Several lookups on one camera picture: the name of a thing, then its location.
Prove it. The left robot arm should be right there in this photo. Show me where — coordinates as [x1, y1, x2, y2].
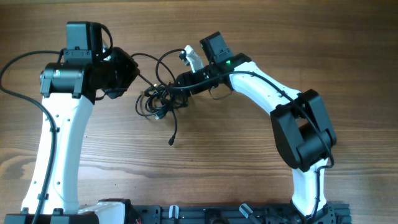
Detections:
[5, 22, 139, 223]

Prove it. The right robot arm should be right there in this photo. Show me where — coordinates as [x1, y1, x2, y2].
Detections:
[173, 32, 336, 223]

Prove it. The black cable bundle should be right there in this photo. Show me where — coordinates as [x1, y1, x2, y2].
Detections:
[130, 52, 190, 146]

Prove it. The right camera black cable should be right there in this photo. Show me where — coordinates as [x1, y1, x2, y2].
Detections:
[154, 48, 335, 223]

